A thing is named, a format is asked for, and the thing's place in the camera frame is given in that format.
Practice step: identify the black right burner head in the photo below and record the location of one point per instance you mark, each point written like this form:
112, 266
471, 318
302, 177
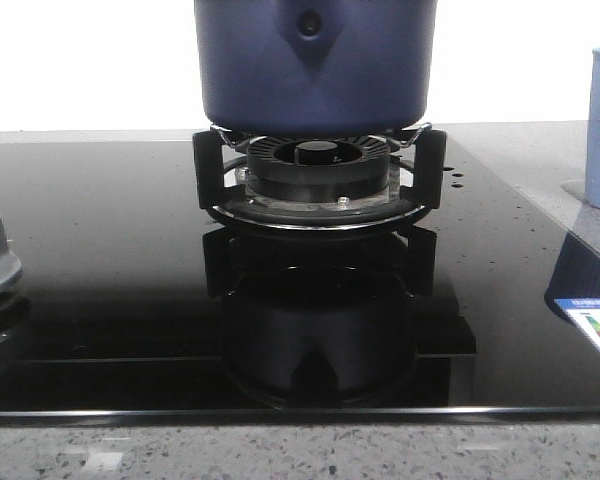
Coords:
317, 170

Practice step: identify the black right pot support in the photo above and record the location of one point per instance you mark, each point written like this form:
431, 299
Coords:
414, 186

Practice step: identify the dark blue cooking pot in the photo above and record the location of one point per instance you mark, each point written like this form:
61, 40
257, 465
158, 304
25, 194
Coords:
314, 68

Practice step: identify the black glass gas cooktop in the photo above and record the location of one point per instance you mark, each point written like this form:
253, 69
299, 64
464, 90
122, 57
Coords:
134, 307

